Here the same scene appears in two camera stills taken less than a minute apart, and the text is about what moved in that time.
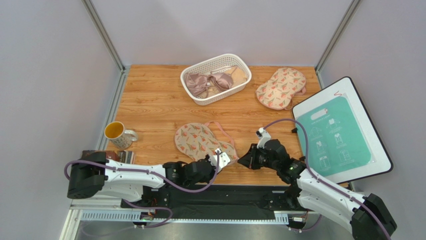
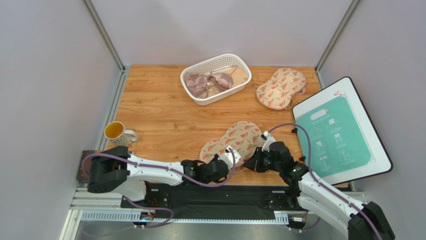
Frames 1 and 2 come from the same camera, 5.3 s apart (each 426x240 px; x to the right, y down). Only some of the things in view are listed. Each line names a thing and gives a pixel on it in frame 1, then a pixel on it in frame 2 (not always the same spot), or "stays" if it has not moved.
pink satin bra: (197, 84) stays
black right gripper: (254, 157) stays
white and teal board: (381, 163) stays
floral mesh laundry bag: (198, 141) to (244, 137)
